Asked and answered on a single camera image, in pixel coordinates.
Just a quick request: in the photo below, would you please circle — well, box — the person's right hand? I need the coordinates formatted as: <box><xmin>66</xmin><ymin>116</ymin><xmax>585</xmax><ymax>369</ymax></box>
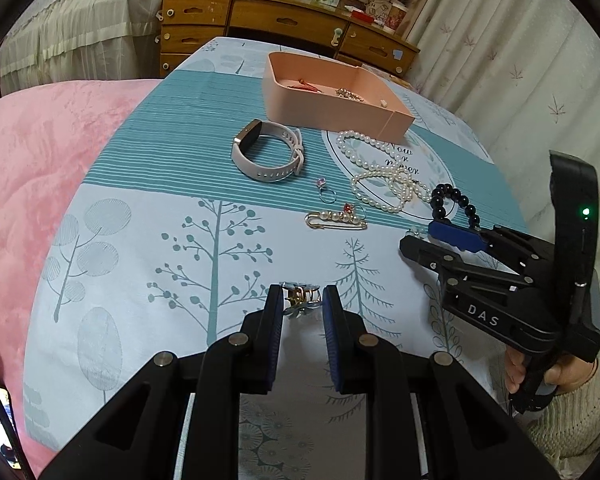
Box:
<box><xmin>504</xmin><ymin>346</ymin><xmax>600</xmax><ymax>397</ymax></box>

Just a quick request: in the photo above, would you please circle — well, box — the pink plastic tray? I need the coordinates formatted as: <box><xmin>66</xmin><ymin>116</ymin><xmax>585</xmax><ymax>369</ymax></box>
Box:
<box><xmin>261</xmin><ymin>51</ymin><xmax>416</xmax><ymax>142</ymax></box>

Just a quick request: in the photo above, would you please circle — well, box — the gold pearl pin brooch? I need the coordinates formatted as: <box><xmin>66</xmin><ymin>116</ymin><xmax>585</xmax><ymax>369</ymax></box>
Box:
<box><xmin>305</xmin><ymin>211</ymin><xmax>369</xmax><ymax>231</ymax></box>

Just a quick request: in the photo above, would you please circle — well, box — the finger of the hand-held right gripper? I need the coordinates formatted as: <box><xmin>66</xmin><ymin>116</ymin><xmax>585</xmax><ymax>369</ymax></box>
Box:
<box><xmin>427</xmin><ymin>220</ymin><xmax>556</xmax><ymax>275</ymax></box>
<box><xmin>399</xmin><ymin>235</ymin><xmax>533</xmax><ymax>292</ymax></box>

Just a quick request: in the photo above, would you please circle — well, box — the pink stone ring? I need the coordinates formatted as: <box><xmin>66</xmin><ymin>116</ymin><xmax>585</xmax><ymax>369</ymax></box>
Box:
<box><xmin>314</xmin><ymin>177</ymin><xmax>337</xmax><ymax>204</ymax></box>

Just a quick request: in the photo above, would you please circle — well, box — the white lace bed cover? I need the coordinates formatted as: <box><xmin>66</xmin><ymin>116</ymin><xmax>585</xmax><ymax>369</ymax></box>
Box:
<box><xmin>0</xmin><ymin>0</ymin><xmax>191</xmax><ymax>93</ymax></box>

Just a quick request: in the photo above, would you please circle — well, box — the wooden desk with drawers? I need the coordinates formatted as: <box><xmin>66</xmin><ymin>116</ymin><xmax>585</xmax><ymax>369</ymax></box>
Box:
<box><xmin>158</xmin><ymin>0</ymin><xmax>421</xmax><ymax>78</ymax></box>

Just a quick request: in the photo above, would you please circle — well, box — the person's right forearm knit sleeve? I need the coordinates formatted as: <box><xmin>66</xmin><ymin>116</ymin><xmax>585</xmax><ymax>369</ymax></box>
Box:
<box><xmin>522</xmin><ymin>360</ymin><xmax>600</xmax><ymax>473</ymax></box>

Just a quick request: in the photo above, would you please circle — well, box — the white smart watch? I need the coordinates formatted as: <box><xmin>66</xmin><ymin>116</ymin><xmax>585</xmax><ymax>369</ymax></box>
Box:
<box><xmin>231</xmin><ymin>119</ymin><xmax>306</xmax><ymax>181</ymax></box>

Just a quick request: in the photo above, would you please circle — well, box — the red hair tie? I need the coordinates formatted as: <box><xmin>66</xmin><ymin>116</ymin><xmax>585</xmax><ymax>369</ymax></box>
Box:
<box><xmin>286</xmin><ymin>78</ymin><xmax>323</xmax><ymax>94</ymax></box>

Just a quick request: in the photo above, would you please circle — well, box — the black bead bracelet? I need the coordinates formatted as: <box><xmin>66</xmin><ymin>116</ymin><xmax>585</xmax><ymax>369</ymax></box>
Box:
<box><xmin>429</xmin><ymin>183</ymin><xmax>482</xmax><ymax>233</ymax></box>

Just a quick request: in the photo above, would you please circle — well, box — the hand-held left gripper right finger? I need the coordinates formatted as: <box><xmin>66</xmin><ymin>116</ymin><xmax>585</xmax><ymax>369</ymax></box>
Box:
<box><xmin>321</xmin><ymin>284</ymin><xmax>561</xmax><ymax>480</ymax></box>

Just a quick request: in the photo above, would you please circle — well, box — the smartphone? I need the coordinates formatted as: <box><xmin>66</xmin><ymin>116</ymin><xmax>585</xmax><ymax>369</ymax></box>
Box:
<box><xmin>0</xmin><ymin>382</ymin><xmax>23</xmax><ymax>471</ymax></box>

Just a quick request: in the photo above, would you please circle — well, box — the floral paper cup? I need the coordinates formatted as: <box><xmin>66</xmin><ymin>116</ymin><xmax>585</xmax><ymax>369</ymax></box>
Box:
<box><xmin>387</xmin><ymin>2</ymin><xmax>408</xmax><ymax>31</ymax></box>

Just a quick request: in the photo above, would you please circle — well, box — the white pearl necklace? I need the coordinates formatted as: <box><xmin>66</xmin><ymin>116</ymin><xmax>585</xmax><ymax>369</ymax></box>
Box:
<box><xmin>336</xmin><ymin>130</ymin><xmax>433</xmax><ymax>213</ymax></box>

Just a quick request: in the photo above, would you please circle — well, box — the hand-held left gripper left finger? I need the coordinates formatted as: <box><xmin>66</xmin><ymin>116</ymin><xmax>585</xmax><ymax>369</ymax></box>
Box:
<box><xmin>39</xmin><ymin>283</ymin><xmax>287</xmax><ymax>480</ymax></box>

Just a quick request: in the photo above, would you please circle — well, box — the pink blanket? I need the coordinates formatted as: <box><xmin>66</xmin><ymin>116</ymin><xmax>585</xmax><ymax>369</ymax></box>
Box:
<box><xmin>0</xmin><ymin>79</ymin><xmax>166</xmax><ymax>478</ymax></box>

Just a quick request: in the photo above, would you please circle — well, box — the floral white curtain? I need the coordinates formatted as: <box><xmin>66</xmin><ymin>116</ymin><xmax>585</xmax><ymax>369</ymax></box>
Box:
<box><xmin>405</xmin><ymin>0</ymin><xmax>600</xmax><ymax>241</ymax></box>

